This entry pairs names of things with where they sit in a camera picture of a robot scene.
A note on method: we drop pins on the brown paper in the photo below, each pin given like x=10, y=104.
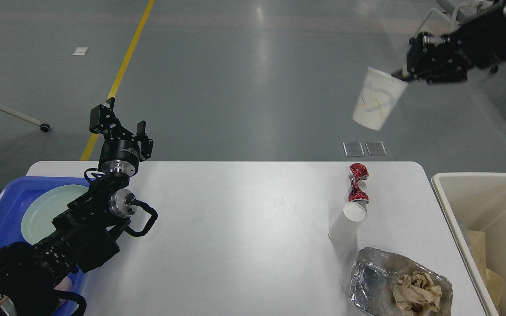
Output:
x=416, y=294

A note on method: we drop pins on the brown paper bag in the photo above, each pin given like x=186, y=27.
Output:
x=492, y=281

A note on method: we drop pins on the silver foil tray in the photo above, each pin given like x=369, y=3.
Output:
x=374, y=273

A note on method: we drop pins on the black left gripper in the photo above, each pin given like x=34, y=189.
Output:
x=121, y=154

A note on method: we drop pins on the small beige cup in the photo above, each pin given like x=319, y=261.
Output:
x=345, y=226

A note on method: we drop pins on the light green plate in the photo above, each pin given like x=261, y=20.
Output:
x=37, y=221

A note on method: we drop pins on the grey office chair right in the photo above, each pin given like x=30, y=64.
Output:
x=450, y=8

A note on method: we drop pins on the blue plastic tray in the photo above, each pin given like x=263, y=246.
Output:
x=29, y=273

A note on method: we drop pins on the floor outlet plate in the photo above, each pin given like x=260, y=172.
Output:
x=353, y=149
x=376, y=148

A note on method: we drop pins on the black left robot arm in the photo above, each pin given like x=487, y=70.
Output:
x=111, y=210

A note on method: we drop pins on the crushed red can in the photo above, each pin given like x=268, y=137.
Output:
x=359, y=173

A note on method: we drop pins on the beige plastic bin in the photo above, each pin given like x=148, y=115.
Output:
x=477, y=201

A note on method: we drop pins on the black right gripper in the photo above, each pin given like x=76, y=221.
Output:
x=477, y=39

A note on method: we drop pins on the white paper bowl cup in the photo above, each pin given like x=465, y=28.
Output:
x=378, y=96

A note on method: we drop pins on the right floor outlet plate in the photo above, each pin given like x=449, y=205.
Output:
x=376, y=148

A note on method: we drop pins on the left floor outlet plate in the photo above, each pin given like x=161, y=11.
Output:
x=353, y=149

